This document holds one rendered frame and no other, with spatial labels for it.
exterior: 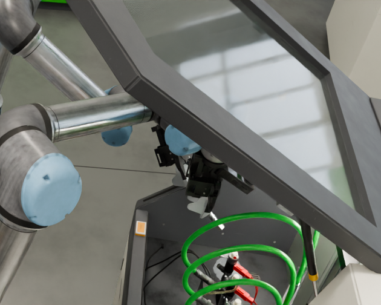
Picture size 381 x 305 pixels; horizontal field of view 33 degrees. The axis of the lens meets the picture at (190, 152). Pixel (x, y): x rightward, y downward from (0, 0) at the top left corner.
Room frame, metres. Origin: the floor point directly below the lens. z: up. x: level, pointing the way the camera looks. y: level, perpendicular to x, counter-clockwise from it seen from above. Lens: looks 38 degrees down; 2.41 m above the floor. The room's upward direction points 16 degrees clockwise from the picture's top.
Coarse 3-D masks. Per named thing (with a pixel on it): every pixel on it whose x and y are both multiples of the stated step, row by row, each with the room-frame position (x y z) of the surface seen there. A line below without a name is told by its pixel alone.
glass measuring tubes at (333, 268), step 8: (336, 248) 1.23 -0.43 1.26; (336, 256) 1.24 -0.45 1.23; (344, 256) 1.18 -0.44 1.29; (328, 264) 1.24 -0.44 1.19; (336, 264) 1.21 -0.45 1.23; (344, 264) 1.16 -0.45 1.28; (328, 272) 1.24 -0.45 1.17; (336, 272) 1.20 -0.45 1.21; (320, 280) 1.24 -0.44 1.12; (328, 280) 1.21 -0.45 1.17; (320, 288) 1.24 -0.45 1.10; (312, 296) 1.24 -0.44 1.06
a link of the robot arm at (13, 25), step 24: (0, 0) 1.29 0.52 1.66; (24, 0) 1.33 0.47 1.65; (0, 24) 1.26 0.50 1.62; (24, 24) 1.28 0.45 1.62; (24, 48) 1.25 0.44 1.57; (48, 48) 1.29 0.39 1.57; (48, 72) 1.27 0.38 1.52; (72, 72) 1.30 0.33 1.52; (72, 96) 1.28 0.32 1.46; (96, 96) 1.30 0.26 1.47; (120, 144) 1.28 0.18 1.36
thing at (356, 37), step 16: (336, 0) 5.16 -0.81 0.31; (352, 0) 4.67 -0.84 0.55; (368, 0) 4.25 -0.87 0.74; (336, 16) 4.94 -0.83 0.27; (352, 16) 4.48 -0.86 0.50; (368, 16) 4.09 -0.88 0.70; (336, 32) 4.74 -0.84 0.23; (352, 32) 4.31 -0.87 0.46; (368, 32) 3.94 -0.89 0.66; (336, 48) 4.54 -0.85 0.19; (352, 48) 4.14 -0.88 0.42; (368, 48) 3.93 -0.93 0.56; (336, 64) 4.36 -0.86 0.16; (352, 64) 3.98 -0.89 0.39; (368, 64) 3.93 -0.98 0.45; (352, 80) 3.93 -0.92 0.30; (368, 80) 3.94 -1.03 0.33
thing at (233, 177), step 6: (222, 168) 1.20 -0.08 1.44; (228, 168) 1.21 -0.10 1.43; (222, 174) 1.20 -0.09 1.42; (228, 174) 1.20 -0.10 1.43; (234, 174) 1.21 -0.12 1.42; (228, 180) 1.20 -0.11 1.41; (234, 180) 1.21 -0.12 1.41; (240, 180) 1.21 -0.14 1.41; (246, 180) 1.23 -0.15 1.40; (240, 186) 1.21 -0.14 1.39; (246, 186) 1.21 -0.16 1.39; (252, 186) 1.22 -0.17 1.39; (246, 192) 1.21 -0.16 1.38
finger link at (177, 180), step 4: (184, 164) 1.34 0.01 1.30; (176, 168) 1.34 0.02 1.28; (184, 168) 1.33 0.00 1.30; (176, 172) 1.34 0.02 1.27; (188, 172) 1.33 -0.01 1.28; (176, 176) 1.34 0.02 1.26; (180, 176) 1.33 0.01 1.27; (172, 180) 1.33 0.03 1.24; (176, 180) 1.33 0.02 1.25; (180, 180) 1.33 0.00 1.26; (184, 180) 1.31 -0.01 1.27; (176, 184) 1.33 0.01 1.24; (180, 184) 1.32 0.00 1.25; (184, 184) 1.31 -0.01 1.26
